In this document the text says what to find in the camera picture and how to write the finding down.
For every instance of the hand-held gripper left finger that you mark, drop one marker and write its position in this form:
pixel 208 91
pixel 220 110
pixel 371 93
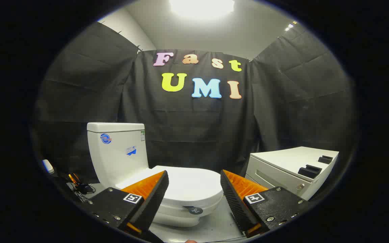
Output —
pixel 154 202

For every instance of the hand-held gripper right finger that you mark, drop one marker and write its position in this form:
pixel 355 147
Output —
pixel 235 202

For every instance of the white toilet lid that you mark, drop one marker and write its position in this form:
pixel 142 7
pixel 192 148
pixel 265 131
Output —
pixel 194 184

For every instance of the white ceramic toilet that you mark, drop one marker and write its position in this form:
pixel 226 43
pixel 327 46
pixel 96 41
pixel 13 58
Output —
pixel 117 158

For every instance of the white drawer cabinet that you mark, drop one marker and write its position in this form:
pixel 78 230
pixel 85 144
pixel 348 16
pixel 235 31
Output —
pixel 282 160

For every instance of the large black plastic holder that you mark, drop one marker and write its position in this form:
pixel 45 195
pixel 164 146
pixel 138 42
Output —
pixel 310 171

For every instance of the black backdrop cloth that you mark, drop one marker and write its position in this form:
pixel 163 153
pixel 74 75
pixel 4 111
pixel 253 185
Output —
pixel 187 128

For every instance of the small black plastic holder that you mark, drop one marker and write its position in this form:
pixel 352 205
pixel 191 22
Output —
pixel 325 159

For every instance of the small white device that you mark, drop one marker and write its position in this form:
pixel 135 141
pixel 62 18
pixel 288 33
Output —
pixel 48 166

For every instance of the small ceiling spotlight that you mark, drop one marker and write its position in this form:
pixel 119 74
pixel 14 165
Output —
pixel 289 27

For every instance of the ceiling light panel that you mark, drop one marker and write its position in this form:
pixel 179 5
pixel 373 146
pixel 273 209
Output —
pixel 201 6

